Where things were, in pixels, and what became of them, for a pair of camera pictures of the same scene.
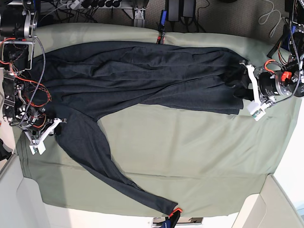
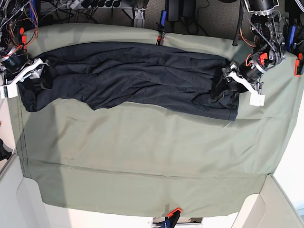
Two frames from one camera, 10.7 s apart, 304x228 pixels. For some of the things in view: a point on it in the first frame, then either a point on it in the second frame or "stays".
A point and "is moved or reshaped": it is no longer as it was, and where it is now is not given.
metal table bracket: (139, 21) stays
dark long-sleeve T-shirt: (79, 84) is moved or reshaped
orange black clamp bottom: (171, 221) stays
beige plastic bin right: (272, 208) stays
